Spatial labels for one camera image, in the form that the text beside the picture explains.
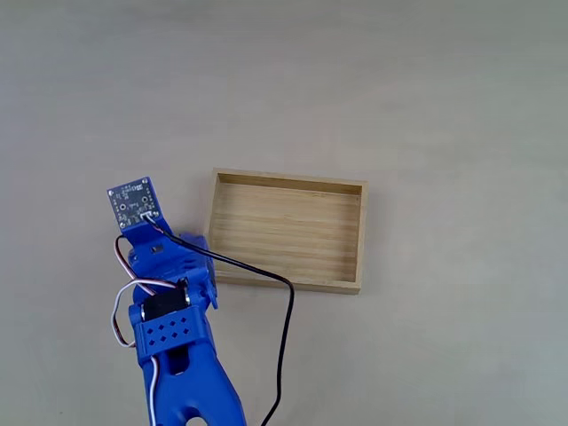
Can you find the blue circuit board camera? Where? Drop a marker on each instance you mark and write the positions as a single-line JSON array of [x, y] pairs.
[[133, 202]]

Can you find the shallow wooden box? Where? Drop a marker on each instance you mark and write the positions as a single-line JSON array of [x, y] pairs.
[[288, 231]]

